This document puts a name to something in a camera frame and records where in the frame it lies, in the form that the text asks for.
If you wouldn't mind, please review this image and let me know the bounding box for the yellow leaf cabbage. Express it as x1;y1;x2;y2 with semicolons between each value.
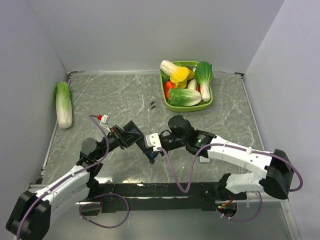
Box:
159;60;195;88

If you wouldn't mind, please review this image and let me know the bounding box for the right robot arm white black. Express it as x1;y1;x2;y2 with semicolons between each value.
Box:
144;115;294;200

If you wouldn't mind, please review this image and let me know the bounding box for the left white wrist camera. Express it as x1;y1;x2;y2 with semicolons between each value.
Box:
97;114;111;134

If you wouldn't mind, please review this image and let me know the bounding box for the aluminium frame rail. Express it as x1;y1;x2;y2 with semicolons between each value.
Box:
27;182;288;206

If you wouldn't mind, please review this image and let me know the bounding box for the white remote control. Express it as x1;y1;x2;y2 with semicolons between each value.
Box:
199;156;210;164

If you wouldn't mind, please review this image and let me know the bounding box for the red pepper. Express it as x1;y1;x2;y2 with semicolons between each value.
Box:
164;80;175;100

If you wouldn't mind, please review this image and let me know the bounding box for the napa cabbage on table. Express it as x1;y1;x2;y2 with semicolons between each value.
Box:
54;81;73;129

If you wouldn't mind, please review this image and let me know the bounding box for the black remote control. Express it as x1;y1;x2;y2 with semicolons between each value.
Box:
136;135;155;164

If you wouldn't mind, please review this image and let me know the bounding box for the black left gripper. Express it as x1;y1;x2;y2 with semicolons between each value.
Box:
94;124;144;160

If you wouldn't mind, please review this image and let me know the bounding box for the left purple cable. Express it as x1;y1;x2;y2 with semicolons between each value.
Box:
16;114;131;238

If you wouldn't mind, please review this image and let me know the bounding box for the green bok choy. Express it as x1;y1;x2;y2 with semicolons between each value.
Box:
195;61;213;102

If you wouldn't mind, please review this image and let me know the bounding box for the white radish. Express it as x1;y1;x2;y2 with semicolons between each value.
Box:
187;78;198;91

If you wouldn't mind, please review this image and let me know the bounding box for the black base bar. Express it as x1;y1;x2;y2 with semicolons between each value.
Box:
79;182;246;217

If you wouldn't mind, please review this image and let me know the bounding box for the green plastic basket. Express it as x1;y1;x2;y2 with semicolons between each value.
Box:
160;60;214;113

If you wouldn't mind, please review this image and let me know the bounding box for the green lettuce head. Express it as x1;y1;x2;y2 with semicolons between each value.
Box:
167;88;202;107

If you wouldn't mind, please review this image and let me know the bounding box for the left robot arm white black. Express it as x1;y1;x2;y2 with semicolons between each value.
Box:
5;121;144;240

